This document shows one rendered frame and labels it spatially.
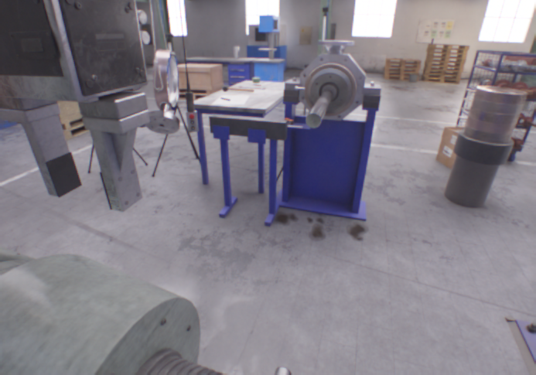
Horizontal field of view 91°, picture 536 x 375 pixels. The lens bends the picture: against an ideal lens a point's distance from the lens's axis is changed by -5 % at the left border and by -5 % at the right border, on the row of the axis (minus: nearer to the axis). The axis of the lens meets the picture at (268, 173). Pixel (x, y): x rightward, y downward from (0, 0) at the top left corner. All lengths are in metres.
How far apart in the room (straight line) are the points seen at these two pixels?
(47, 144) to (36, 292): 0.25
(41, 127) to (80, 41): 0.22
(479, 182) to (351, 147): 1.27
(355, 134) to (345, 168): 0.32
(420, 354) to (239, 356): 0.93
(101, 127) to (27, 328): 0.26
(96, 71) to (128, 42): 0.07
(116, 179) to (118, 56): 0.18
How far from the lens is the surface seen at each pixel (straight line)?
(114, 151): 0.48
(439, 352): 1.89
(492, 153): 3.02
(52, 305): 0.45
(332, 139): 2.47
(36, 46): 0.43
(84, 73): 0.41
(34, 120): 0.58
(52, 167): 0.60
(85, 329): 0.41
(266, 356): 1.66
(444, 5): 14.05
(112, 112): 0.42
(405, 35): 13.81
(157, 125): 1.78
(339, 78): 2.07
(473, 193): 3.19
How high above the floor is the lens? 1.45
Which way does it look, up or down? 27 degrees down
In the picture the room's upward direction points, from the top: straight up
